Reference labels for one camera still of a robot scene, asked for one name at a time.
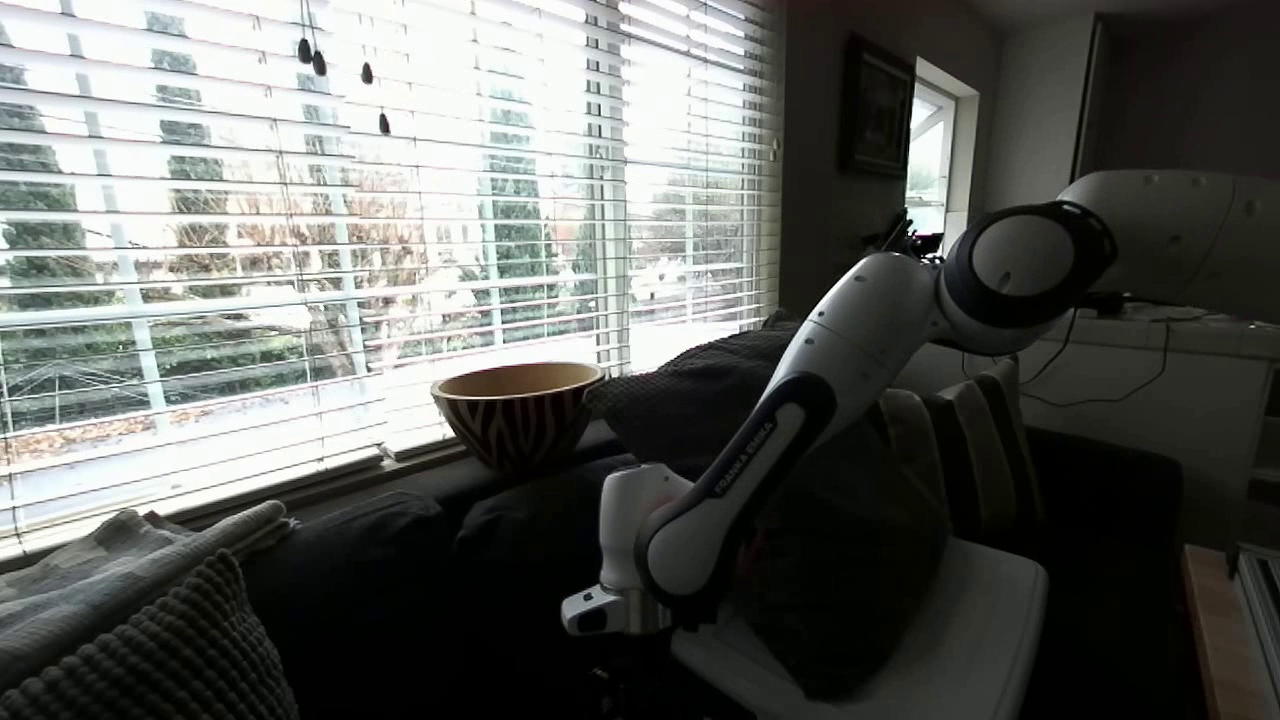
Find grey folded blanket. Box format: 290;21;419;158
0;500;298;688

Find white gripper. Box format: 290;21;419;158
559;464;689;634

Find dark sofa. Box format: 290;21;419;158
248;318;1206;720

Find dark framed wall picture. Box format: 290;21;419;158
837;35;917;178

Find white cabinet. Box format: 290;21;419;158
900;298;1280;551

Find zebra pattern wooden bowl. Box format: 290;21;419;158
432;359;600;474

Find dark grey waffle pillow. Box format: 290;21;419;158
729;411;947;701

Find white window blinds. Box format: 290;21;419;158
0;0;784;557

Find black cable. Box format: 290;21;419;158
1017;309;1182;414

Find striped pillow on right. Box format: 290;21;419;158
879;376;1044;551

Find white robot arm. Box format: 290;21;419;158
559;166;1280;634

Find hanging dark ornaments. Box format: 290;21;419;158
293;0;392;135

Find grey knitted cushion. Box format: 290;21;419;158
0;557;299;720

